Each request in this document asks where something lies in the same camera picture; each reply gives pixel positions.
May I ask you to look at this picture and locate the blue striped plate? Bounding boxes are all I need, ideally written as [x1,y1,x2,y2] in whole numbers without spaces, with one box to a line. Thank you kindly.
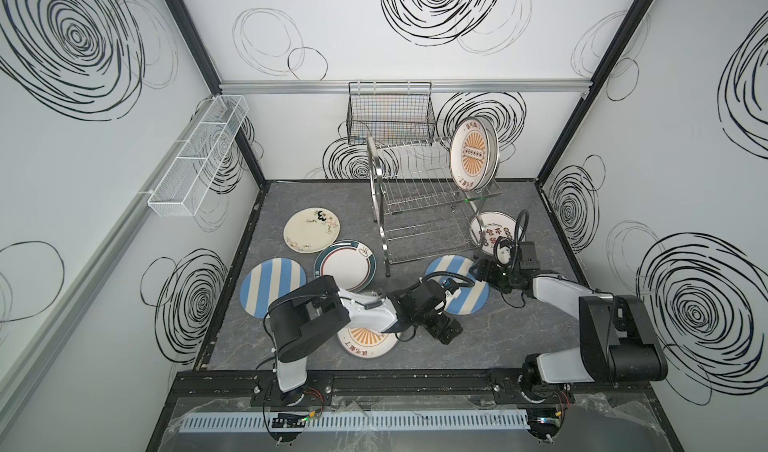
[239,258,307,319]
[426,255,490,316]

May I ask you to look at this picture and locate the white plate green cloud outline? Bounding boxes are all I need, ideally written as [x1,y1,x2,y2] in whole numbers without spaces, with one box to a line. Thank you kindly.
[479,117,499,189]

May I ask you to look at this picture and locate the orange sunburst plate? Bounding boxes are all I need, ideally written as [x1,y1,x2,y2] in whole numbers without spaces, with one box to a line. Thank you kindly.
[337,328,399,360]
[449,116,488,192]

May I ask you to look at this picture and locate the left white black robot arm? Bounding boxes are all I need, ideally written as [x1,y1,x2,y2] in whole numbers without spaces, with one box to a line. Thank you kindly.
[263,272,475,394]

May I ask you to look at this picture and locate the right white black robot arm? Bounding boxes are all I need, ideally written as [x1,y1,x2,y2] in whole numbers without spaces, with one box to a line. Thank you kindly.
[470,239,669,392]

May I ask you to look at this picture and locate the stainless steel dish rack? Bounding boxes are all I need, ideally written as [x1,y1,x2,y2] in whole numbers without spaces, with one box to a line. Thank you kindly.
[365,135,501,277]

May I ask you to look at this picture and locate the white plate red characters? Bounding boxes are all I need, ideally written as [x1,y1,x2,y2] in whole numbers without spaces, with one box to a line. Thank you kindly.
[469,211,517,256]

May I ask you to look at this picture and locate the green red rimmed white plate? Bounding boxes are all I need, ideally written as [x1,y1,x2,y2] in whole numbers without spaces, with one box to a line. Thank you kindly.
[313,240,377,293]

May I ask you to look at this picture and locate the cream plate with black drawing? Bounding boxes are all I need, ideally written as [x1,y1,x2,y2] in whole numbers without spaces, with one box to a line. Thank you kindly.
[283,207,340,254]

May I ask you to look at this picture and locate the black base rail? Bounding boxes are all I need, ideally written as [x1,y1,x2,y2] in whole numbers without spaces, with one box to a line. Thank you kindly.
[169,368,649,407]

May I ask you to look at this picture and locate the aluminium wall rail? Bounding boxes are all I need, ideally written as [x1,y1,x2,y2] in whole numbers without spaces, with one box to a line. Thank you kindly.
[220,79,592,95]

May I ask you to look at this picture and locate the black wire wall basket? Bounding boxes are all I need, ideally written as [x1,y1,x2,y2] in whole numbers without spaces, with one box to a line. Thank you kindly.
[345,92,437,147]

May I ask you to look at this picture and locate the white slotted cable duct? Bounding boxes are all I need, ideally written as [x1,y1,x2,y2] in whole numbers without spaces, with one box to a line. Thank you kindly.
[179,409,529,433]

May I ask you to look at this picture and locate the white mesh wall shelf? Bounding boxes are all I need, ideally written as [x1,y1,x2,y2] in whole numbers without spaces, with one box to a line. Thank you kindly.
[147,95,249,218]

